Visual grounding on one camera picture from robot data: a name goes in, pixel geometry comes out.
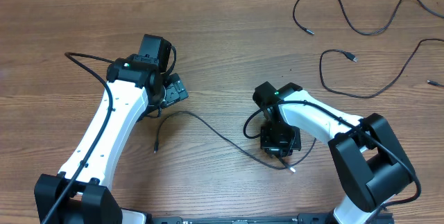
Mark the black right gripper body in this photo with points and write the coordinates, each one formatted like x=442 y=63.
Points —
x=282 y=139

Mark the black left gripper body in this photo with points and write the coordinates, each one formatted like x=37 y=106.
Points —
x=173 y=91

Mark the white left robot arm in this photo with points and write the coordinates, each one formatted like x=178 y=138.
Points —
x=135 y=87

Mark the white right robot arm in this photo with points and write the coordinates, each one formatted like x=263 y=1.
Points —
x=372 y=166

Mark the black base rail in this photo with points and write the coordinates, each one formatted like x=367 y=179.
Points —
x=243 y=220

